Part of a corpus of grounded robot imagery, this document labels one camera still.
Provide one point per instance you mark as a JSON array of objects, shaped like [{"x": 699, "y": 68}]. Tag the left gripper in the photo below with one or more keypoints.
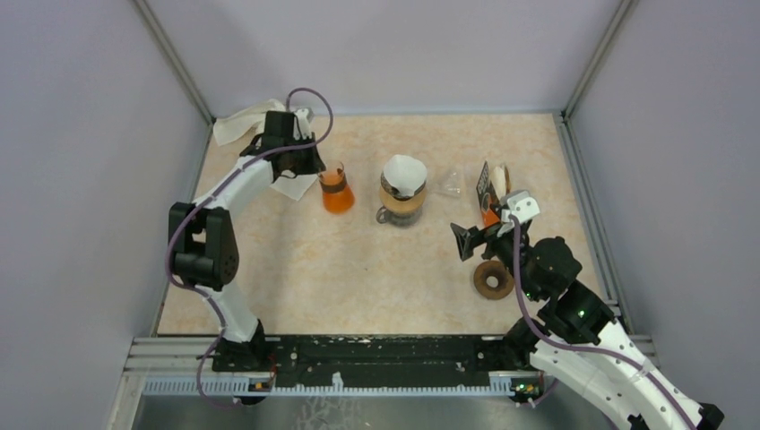
[{"x": 315, "y": 164}]

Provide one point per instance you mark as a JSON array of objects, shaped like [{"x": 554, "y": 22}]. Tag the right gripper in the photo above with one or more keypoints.
[{"x": 469, "y": 238}]

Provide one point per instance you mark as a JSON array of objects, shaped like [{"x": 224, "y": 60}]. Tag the orange coffee filter box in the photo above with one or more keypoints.
[{"x": 493, "y": 184}]

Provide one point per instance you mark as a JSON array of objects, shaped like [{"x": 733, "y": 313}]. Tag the white paper coffee filter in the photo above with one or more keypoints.
[{"x": 405, "y": 167}]

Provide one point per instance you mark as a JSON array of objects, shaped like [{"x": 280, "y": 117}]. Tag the orange glass flask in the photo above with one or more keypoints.
[{"x": 336, "y": 192}]

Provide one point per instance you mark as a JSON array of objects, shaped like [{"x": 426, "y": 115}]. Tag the clear glass dripper cone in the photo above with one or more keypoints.
[{"x": 401, "y": 189}]

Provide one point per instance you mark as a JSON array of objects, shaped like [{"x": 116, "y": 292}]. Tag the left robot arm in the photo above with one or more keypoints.
[{"x": 203, "y": 254}]

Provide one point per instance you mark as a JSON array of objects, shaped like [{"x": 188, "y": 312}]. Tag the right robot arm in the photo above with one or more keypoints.
[{"x": 569, "y": 332}]

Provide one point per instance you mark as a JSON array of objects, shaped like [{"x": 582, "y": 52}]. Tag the white cloth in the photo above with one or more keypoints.
[{"x": 249, "y": 122}]

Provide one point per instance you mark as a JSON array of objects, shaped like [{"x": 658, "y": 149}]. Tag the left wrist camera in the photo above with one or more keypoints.
[{"x": 302, "y": 125}]

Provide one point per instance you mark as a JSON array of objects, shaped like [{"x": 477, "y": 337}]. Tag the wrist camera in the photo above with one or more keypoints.
[
  {"x": 302, "y": 125},
  {"x": 519, "y": 204}
]

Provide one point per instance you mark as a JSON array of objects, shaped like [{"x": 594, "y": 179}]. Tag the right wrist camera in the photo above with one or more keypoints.
[{"x": 519, "y": 204}]

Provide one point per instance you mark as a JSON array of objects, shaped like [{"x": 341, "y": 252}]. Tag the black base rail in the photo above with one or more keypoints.
[{"x": 382, "y": 362}]

